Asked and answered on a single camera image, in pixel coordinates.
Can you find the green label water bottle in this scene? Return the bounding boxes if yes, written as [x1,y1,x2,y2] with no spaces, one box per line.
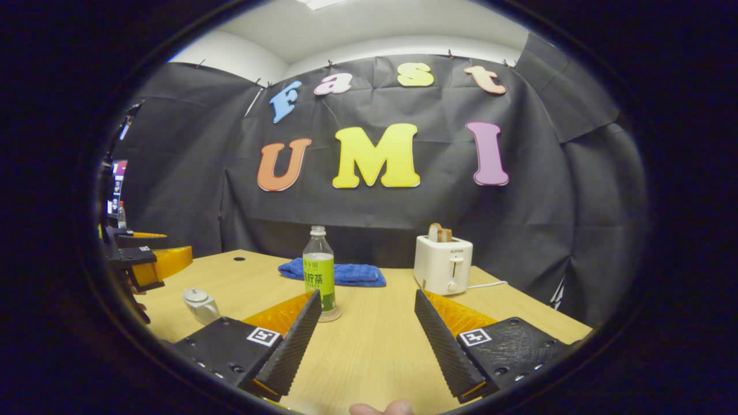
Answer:
[302,225,337,315]

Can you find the white toaster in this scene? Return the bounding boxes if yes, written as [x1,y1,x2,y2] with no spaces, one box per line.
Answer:
[413,235,474,296]

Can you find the computer monitor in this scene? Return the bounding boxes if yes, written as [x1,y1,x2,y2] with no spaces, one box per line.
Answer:
[107,160,129,217]

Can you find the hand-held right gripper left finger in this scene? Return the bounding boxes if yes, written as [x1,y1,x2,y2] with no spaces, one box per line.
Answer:
[172,289,322,403]

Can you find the white teacup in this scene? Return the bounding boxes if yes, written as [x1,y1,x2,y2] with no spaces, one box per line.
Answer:
[184,297,221,325]

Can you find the blue towel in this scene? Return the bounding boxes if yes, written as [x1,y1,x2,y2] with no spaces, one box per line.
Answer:
[278,257,387,288]

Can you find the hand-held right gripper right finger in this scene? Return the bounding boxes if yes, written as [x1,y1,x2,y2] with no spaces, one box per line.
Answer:
[414,288,579,404]

